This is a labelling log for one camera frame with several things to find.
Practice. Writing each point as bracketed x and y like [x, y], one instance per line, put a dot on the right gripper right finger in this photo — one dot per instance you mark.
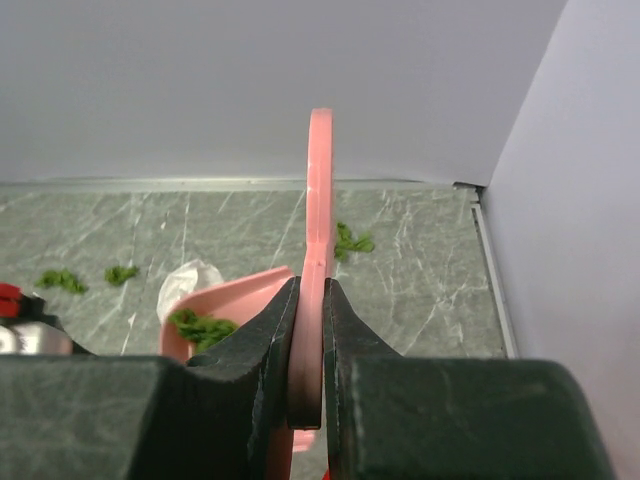
[346, 338]

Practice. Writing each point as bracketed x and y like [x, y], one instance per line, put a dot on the green paper scrap back centre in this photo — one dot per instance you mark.
[118, 275]

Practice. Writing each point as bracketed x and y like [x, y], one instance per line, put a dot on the pink hand brush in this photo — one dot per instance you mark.
[304, 388]

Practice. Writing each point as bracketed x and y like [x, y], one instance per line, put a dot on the white paper roll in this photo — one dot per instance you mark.
[188, 278]

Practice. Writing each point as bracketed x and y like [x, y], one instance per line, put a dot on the green paper scrap back right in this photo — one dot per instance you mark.
[348, 242]

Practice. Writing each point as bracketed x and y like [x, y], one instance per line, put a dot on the green paper scrap near roll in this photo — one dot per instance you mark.
[203, 331]

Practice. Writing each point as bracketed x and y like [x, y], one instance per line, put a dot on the green paper scrap back left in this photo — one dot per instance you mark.
[62, 279]

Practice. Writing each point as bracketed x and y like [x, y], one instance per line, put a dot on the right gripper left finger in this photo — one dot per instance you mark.
[236, 398]

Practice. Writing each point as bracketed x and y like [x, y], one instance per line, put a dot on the pink dustpan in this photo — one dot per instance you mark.
[239, 300]

